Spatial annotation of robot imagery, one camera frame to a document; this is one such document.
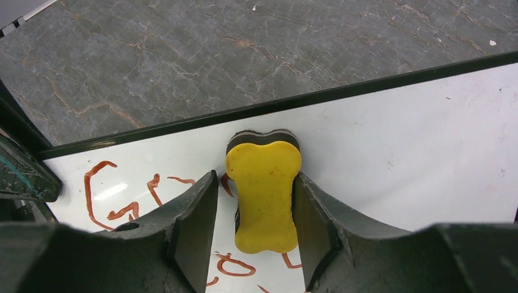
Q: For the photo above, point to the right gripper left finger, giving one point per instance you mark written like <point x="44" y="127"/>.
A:
<point x="166" y="250"/>

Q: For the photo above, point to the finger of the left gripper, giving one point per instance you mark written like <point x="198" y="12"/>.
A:
<point x="27" y="184"/>

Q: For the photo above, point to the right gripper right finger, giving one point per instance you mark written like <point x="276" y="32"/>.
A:
<point x="343" y="250"/>

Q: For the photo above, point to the yellow bone-shaped eraser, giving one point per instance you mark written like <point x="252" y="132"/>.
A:
<point x="263" y="167"/>

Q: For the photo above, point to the white whiteboard with red writing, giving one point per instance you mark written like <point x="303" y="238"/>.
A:
<point x="436" y="145"/>

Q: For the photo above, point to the aluminium frame rail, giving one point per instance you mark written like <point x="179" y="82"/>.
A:
<point x="15" y="13"/>

